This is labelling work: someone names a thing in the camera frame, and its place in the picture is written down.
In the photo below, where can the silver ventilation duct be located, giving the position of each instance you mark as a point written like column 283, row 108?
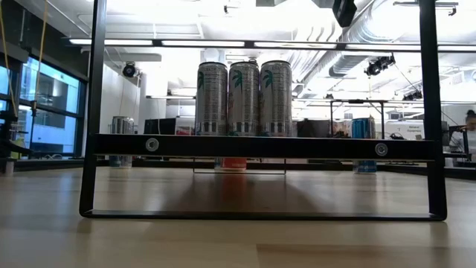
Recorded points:
column 372, row 33

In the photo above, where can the thin black background frame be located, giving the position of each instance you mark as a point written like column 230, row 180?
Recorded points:
column 357, row 101

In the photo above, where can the silver palm print tall can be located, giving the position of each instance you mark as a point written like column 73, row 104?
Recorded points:
column 276, row 100
column 211, row 100
column 243, row 100

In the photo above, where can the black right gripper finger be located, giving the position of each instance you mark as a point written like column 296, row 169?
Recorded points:
column 344, row 12

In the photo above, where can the black aluminium table frame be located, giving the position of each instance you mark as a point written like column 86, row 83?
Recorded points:
column 156, row 163

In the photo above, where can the white printed sign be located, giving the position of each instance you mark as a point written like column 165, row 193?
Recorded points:
column 415, row 130

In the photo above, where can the ceiling linear light strip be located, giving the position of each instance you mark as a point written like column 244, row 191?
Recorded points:
column 130, row 42

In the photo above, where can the person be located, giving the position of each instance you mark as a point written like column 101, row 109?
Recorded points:
column 469, row 130

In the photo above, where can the white plastic cup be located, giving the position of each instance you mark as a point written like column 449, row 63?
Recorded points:
column 9, row 166
column 449, row 162

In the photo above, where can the large glass window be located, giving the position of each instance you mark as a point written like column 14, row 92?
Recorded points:
column 52, row 93

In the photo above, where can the black ceiling spotlight cluster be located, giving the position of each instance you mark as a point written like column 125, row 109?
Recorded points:
column 379, row 65

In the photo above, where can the red orange soda can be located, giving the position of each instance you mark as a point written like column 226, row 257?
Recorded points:
column 234, row 164

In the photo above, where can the dark storage rack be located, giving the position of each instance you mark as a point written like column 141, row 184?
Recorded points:
column 9, row 147

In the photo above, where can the black computer monitor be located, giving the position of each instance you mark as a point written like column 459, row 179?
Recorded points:
column 158, row 126
column 314, row 128

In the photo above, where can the black frame wooden shelf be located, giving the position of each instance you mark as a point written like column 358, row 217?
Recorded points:
column 260, row 147

